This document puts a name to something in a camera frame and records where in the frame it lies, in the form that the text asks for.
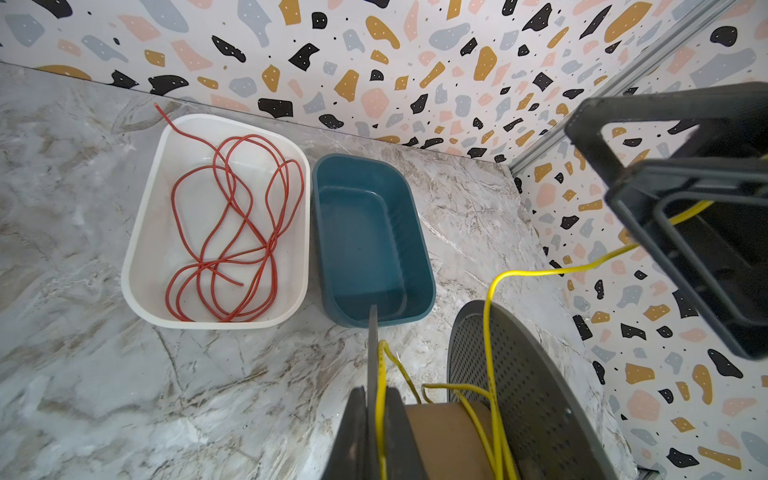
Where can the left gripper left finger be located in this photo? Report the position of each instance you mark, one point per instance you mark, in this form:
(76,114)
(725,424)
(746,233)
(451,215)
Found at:
(349,456)

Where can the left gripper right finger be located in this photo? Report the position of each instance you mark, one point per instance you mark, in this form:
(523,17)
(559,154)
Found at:
(402,459)

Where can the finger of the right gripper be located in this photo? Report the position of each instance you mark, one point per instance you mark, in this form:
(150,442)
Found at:
(704,222)
(613,133)

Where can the grey cable spool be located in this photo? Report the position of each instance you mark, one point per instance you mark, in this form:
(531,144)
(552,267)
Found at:
(510,413)

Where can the teal plastic bin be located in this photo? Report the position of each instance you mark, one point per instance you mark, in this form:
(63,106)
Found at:
(370,246)

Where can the white plastic bin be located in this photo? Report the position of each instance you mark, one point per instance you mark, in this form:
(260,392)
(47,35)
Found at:
(221,238)

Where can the right aluminium corner post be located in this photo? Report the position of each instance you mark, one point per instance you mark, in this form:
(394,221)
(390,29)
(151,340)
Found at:
(696,20)

